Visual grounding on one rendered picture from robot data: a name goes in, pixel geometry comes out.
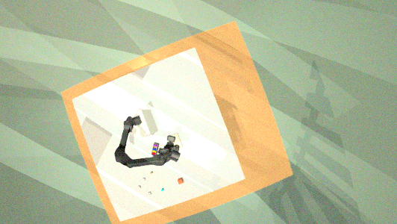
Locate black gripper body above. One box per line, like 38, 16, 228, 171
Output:
164, 135, 175, 148

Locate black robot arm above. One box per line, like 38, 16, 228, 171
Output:
114, 115, 181, 168

